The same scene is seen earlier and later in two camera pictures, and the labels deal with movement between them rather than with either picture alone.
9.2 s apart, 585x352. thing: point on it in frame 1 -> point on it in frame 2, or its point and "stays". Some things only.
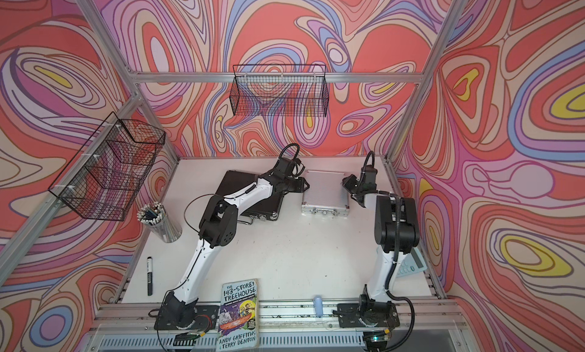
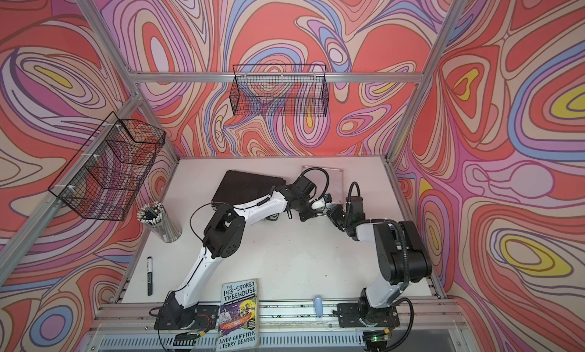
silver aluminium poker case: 327,195 stays
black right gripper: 346,184 -> 333,216
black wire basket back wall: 283,90 stays
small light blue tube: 318,305 stays
